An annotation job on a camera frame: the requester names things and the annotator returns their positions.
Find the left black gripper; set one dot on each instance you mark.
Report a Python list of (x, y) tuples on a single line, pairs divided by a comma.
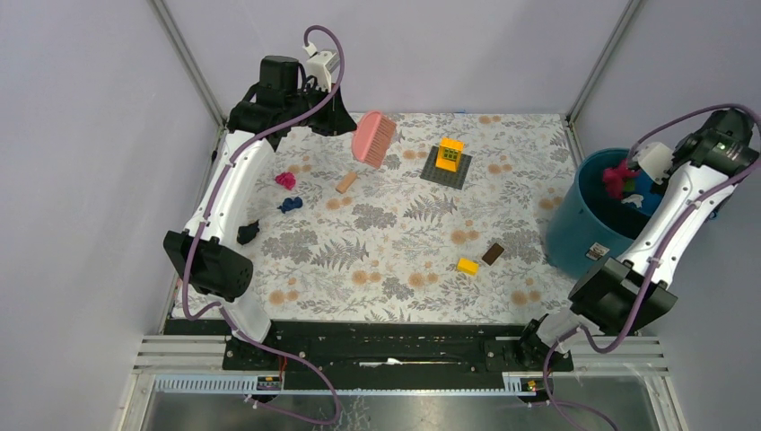
[(336, 119)]

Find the pink hand broom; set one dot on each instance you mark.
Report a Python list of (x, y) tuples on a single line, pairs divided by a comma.
[(372, 138)]

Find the blue dustpan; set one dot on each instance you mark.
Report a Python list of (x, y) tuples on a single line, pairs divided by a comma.
[(652, 199)]

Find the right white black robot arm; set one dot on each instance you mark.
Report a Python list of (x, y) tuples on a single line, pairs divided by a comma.
[(622, 294)]

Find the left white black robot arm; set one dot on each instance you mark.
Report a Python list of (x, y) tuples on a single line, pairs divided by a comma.
[(213, 274)]

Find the wooden block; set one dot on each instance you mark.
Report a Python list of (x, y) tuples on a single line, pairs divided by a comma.
[(345, 184)]

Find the small magenta paper scrap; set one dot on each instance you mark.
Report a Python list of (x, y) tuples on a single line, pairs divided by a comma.
[(286, 180)]

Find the dark blue paper scrap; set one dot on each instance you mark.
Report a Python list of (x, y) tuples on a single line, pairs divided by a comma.
[(290, 204)]

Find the grey lego baseplate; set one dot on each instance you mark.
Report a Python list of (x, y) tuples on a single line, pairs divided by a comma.
[(455, 180)]

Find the yellow lego house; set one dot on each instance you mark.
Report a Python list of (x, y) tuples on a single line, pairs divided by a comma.
[(449, 155)]

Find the black paper scrap left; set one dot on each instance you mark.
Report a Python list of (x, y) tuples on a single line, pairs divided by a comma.
[(247, 233)]

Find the yellow block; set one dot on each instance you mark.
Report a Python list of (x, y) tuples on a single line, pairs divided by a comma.
[(467, 266)]

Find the brown block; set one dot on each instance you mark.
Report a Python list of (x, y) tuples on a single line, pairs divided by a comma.
[(494, 252)]

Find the teal plastic bucket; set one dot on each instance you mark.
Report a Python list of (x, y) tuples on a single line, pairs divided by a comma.
[(589, 225)]

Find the large magenta paper scrap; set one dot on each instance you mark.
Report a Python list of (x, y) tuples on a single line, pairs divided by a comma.
[(613, 179)]

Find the white paper scrap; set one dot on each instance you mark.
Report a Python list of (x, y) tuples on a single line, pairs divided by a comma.
[(635, 200)]

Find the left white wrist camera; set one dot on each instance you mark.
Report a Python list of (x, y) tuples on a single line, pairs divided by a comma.
[(320, 65)]

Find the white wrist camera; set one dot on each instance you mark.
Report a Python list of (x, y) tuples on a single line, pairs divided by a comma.
[(654, 159), (320, 65)]

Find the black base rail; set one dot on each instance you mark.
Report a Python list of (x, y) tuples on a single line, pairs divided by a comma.
[(395, 356)]

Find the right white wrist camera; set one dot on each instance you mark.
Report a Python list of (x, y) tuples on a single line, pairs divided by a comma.
[(654, 159)]

